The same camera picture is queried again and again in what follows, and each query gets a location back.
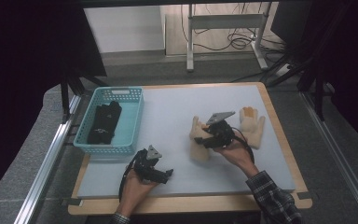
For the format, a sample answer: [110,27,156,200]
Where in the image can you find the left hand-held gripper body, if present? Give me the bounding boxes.
[132,144,166,185]

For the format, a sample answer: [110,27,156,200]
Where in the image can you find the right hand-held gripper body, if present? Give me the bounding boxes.
[203,110,237,149]

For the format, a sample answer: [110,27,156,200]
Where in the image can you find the beige knit glove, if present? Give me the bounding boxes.
[239,106,267,150]
[188,115,219,163]

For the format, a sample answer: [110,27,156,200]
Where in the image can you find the teal plastic basket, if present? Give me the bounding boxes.
[73,86,145,155]

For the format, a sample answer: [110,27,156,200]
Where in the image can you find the black glove with logo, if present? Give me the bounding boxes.
[86,104,120,146]

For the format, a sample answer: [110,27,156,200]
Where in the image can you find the plain black glove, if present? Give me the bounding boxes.
[106,100,123,124]

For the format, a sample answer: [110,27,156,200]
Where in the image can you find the person's right hand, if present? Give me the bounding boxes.
[213,130,261,179]

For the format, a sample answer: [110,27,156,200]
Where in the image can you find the person's left hand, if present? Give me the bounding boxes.
[118,169,160,217]

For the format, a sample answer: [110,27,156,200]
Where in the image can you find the grey foam mat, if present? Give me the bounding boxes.
[76,84,296,199]

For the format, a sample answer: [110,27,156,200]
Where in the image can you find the white power strip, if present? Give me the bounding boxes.
[274,63,292,77]

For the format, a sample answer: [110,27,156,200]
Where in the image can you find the black tripod stand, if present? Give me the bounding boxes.
[60,69,109,123]

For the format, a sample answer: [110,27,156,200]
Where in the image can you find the black metal stand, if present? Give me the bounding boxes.
[265,4,338,122]

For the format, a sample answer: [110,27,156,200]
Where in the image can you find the white panel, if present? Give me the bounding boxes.
[83,6,166,54]

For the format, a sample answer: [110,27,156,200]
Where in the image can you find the dark curtain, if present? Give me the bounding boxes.
[0,0,108,204]
[310,0,358,155]

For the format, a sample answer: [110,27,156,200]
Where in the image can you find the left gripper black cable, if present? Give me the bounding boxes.
[118,154,139,203]

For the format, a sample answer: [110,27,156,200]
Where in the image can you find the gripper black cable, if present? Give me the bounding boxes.
[230,126,256,165]
[118,154,139,203]

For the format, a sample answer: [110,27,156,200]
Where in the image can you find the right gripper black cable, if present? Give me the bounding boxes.
[230,126,256,165]

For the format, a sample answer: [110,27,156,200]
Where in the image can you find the black floor cables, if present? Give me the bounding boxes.
[180,3,288,54]

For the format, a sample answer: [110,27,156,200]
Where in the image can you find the aluminium rail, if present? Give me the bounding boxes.
[13,93,82,224]
[299,91,358,217]

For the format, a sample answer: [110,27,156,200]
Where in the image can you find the white metal desk frame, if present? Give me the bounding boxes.
[186,3,269,73]

